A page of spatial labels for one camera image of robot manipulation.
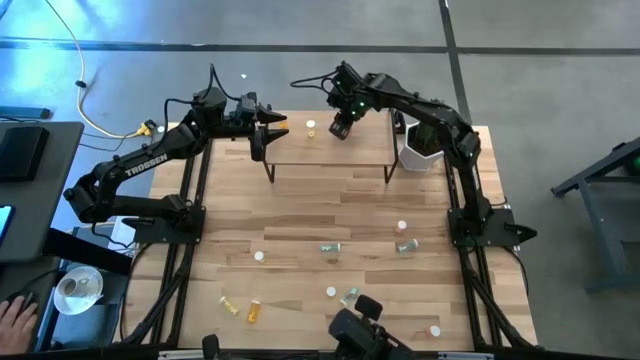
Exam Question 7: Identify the white box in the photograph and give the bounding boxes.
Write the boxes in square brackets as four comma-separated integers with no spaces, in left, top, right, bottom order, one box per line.
[107,214,140,251]

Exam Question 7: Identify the black aluminium table frame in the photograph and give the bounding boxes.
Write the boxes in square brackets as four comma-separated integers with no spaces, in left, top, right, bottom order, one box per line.
[118,122,540,360]

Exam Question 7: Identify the black desk beam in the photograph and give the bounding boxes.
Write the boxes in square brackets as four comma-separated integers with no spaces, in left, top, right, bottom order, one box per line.
[43,227,134,276]

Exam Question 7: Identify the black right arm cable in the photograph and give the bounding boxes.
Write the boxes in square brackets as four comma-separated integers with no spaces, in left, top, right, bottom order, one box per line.
[290,69,339,94]

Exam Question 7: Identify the silver metal bracket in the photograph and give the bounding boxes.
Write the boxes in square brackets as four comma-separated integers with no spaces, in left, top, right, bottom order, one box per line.
[437,351,495,360]
[157,349,204,360]

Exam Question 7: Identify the clear glass bowl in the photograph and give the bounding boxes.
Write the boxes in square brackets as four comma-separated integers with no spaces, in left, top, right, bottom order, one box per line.
[52,265,105,316]

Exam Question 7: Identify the black computer mouse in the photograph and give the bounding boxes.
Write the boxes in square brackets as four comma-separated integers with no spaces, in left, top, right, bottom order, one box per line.
[8,289,39,312]

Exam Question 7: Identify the phone with blue screen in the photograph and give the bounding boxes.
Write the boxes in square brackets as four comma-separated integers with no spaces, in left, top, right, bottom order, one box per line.
[0,204,15,247]

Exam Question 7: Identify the white cup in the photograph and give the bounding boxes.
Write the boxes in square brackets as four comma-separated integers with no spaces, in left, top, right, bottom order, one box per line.
[58,277,79,299]

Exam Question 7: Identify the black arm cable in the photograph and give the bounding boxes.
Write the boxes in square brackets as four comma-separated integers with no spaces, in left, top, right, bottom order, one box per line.
[164,63,246,132]
[290,69,339,94]

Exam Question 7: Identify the black rectangular device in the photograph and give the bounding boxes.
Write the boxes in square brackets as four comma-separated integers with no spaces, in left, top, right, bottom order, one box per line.
[0,125,51,183]

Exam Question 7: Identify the person's hand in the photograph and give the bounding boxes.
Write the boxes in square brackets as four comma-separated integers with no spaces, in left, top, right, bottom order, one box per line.
[0,294,40,354]

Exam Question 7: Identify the grey metal cart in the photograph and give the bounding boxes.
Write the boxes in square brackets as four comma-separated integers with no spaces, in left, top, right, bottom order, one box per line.
[551,135,640,294]

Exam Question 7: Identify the grey desk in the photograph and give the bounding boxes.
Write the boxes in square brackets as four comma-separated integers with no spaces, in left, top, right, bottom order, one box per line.
[0,121,85,265]

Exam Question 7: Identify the grey bin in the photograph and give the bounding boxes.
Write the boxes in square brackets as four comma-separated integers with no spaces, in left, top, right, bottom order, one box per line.
[47,269,129,351]

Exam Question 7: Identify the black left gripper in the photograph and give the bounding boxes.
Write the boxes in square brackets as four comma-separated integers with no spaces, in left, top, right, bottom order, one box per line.
[228,91,290,162]

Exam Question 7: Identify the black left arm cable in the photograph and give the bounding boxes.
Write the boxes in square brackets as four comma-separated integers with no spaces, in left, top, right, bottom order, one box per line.
[164,63,246,132]

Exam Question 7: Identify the black rounded handle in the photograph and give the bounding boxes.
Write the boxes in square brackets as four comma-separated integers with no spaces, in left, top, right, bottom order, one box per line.
[201,333,221,360]

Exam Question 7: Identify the black flat bar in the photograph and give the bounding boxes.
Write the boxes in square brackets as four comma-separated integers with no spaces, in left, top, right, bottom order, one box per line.
[0,105,52,121]

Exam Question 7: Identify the pale yellow floor cable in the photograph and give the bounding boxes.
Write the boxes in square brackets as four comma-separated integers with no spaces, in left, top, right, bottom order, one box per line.
[43,0,154,140]

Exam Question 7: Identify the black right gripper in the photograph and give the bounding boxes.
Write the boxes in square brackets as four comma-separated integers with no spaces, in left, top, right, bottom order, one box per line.
[324,60,374,141]

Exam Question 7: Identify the black handheld video camera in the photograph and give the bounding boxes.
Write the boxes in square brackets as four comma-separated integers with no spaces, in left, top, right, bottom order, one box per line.
[327,293,416,360]

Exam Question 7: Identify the wooden shelf black metal legs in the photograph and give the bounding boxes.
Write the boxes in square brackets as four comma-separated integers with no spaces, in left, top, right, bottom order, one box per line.
[261,103,401,185]

